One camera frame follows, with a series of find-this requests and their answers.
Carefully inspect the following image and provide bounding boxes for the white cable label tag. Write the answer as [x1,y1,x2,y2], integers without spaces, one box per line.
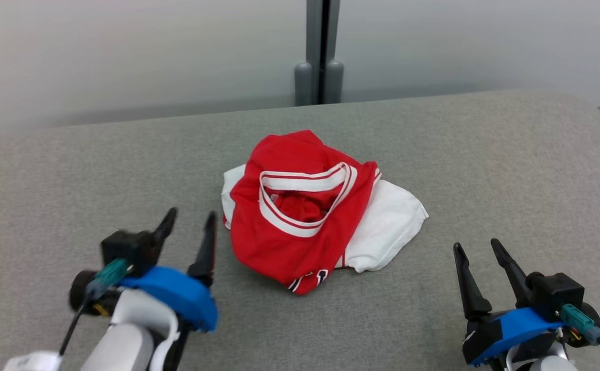
[4,351,63,371]

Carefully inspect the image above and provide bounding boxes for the red basketball jersey white sleeves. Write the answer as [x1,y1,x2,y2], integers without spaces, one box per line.
[221,130,429,295]

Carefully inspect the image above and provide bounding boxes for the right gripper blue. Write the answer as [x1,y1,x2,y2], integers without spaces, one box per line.
[454,239,563,366]

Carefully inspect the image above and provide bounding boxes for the grey partition post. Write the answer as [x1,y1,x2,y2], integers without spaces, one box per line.
[294,0,344,106]

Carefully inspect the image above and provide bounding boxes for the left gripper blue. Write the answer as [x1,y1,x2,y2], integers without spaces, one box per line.
[120,208,218,333]

